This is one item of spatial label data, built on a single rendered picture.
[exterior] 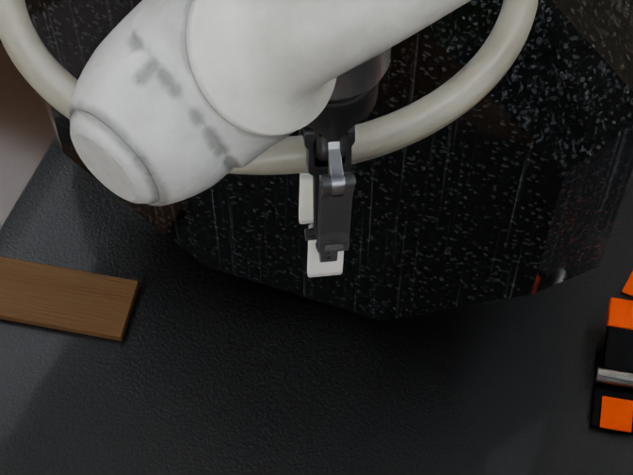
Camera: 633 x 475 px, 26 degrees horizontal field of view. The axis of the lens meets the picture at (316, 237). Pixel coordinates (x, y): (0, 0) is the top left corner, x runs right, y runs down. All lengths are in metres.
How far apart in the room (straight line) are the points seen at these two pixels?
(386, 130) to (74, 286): 1.10
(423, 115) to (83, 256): 1.14
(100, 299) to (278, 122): 1.35
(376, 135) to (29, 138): 1.31
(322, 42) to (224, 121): 0.08
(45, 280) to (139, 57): 1.38
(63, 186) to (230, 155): 1.47
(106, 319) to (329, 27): 1.42
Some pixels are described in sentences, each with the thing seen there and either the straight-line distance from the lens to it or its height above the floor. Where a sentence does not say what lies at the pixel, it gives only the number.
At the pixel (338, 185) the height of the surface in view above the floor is 1.00.
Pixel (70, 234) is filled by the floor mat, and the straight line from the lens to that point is 2.20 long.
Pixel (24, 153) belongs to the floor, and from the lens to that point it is 2.32.
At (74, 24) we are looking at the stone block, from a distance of 1.70.
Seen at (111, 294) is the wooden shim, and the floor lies 0.03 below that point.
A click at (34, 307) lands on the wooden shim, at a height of 0.03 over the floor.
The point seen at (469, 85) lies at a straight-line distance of 1.13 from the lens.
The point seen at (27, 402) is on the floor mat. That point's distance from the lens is 2.07.
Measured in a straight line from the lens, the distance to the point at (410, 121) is 1.10.
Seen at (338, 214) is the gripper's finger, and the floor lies 0.96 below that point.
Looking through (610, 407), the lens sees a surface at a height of 0.03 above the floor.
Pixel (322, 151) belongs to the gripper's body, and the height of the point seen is 1.01.
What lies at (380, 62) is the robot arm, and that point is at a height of 1.09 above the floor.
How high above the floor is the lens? 1.85
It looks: 58 degrees down
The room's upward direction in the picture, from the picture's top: straight up
